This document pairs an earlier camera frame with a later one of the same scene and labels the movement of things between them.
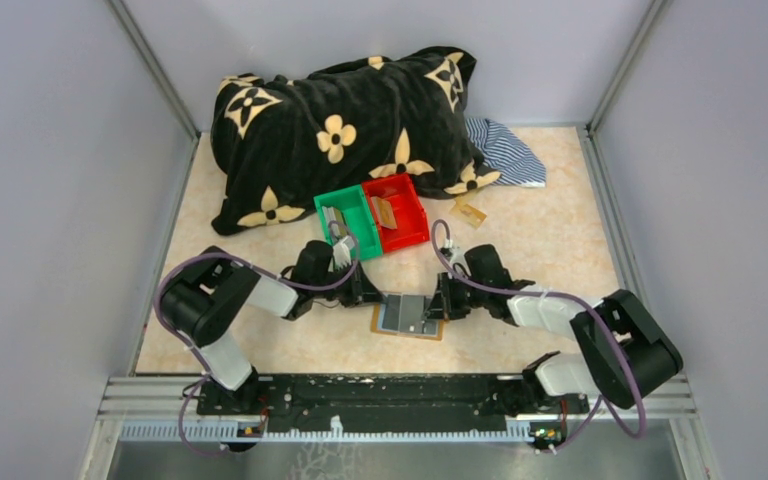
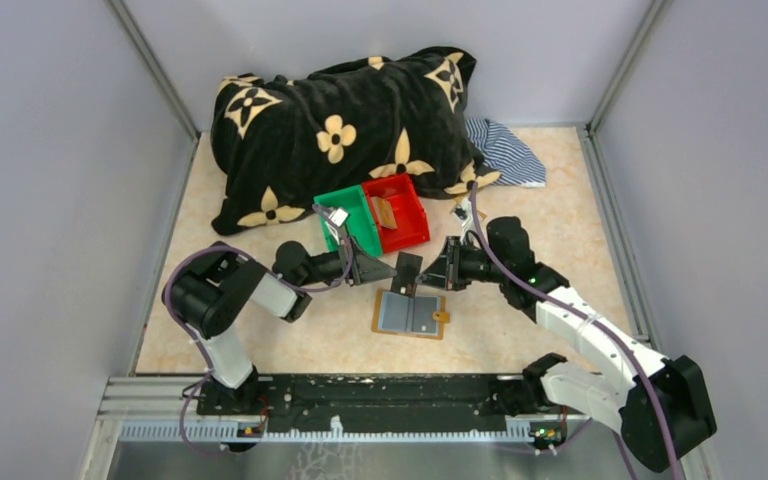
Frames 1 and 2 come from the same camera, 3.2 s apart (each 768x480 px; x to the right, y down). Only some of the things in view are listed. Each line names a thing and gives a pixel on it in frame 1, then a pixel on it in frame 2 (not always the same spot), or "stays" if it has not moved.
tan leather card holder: (403, 313) stays
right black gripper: (445, 298) to (453, 263)
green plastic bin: (359, 227) stays
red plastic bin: (407, 208) stays
